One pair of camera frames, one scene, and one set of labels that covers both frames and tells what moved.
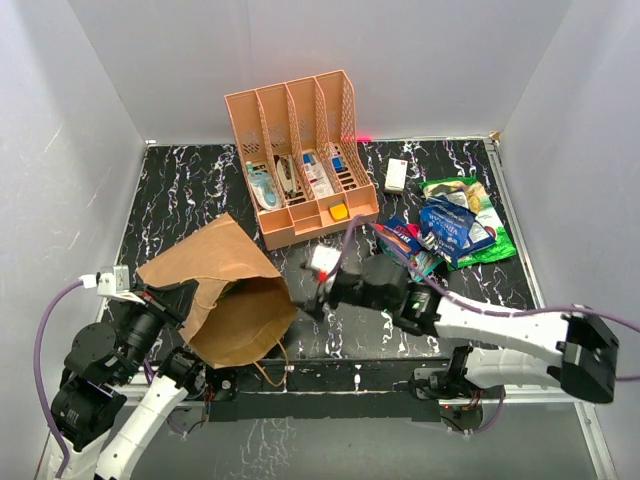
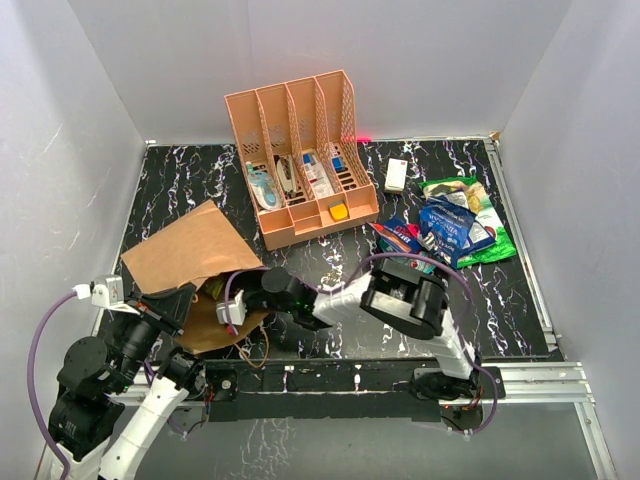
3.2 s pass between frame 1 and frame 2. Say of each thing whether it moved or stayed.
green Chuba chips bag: stayed
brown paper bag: moved
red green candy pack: stayed
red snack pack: stayed
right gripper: moved
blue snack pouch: stayed
